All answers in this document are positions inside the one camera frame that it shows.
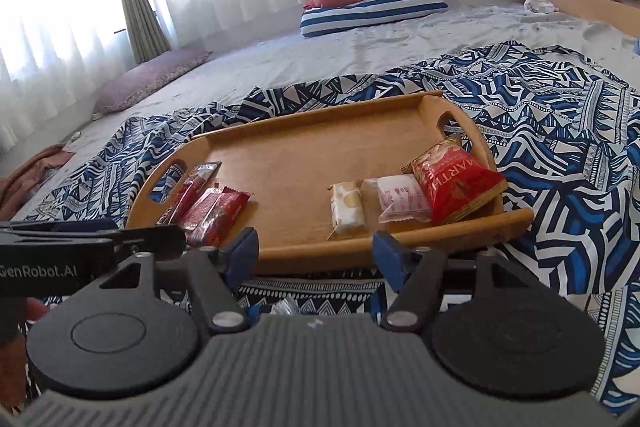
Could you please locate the brown cloth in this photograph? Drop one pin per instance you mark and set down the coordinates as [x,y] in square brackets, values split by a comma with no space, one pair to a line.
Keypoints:
[30,177]

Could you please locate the white pink snack packet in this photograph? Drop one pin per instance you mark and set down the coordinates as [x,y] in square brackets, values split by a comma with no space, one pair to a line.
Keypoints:
[400,199]

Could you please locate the person's left hand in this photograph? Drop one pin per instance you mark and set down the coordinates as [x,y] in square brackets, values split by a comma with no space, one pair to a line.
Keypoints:
[37,310]

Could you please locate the pink printed snack packet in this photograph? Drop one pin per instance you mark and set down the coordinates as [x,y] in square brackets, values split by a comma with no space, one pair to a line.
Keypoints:
[225,212]

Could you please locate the wooden tray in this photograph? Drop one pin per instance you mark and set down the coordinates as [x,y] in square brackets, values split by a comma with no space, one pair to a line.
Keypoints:
[290,167]

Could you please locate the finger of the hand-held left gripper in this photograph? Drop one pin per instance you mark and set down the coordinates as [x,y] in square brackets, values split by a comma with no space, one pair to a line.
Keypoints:
[160,241]
[95,225]

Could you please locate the blue patterned blanket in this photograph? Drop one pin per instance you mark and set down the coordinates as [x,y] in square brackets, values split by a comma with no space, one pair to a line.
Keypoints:
[575,132]

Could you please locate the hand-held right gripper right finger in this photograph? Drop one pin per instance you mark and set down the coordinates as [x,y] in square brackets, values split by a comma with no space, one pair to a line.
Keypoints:
[387,257]

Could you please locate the bed with grey sheet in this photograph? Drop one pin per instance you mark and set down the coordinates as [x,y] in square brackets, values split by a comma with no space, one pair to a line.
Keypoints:
[425,37]

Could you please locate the purple pillow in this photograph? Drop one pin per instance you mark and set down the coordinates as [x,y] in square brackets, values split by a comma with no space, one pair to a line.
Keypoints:
[150,79]

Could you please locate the cream brown patched snack packet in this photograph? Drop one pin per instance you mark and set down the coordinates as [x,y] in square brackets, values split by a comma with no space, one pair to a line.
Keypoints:
[346,207]

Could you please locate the red white coffee packet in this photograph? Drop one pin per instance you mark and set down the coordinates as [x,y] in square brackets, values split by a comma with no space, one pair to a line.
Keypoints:
[192,187]

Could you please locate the red wafer packet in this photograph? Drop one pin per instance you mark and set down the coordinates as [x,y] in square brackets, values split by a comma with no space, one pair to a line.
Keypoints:
[455,182]

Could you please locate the crumpled white tissue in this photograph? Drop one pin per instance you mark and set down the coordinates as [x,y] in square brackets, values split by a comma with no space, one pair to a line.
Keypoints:
[537,4]

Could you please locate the blue white striped pillow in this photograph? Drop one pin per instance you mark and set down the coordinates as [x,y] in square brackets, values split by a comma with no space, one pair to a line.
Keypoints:
[370,14]

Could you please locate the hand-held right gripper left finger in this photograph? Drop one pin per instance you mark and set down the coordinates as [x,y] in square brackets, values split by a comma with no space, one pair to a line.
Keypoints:
[245,249]

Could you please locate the clear wrapped candy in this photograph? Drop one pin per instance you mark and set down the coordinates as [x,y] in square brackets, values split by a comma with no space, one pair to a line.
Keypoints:
[286,306]

